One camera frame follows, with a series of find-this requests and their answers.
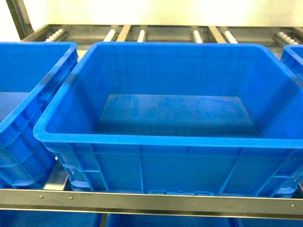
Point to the large blue plastic crate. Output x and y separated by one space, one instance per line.
173 118

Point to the lower blue plastic crate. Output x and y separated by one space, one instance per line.
128 220

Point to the stainless steel shelf rack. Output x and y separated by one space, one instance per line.
159 12

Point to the left blue plastic crate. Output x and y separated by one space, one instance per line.
30 75

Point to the lower right blue crate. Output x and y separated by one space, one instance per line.
258 222

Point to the right blue plastic crate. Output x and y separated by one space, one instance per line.
292 58

